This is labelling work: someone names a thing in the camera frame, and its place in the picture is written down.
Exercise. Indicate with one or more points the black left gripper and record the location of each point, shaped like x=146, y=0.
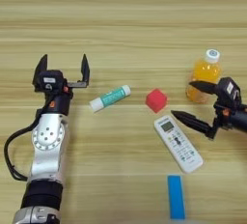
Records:
x=60, y=100

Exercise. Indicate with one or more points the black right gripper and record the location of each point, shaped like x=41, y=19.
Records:
x=236, y=117

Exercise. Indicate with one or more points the orange juice bottle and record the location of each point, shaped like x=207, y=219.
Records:
x=204, y=73

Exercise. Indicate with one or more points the white remote control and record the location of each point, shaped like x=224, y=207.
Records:
x=177, y=143

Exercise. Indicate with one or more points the blue rectangular block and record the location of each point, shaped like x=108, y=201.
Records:
x=176, y=197

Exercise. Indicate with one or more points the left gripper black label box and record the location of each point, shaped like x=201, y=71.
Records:
x=50, y=79

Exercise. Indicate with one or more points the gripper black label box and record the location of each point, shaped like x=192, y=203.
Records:
x=229, y=89
x=50, y=79

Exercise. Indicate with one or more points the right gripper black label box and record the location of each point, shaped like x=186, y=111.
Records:
x=229, y=89

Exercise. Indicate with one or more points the red cube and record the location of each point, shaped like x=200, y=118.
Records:
x=156, y=100

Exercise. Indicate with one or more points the green white glue stick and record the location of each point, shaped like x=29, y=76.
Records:
x=110, y=98

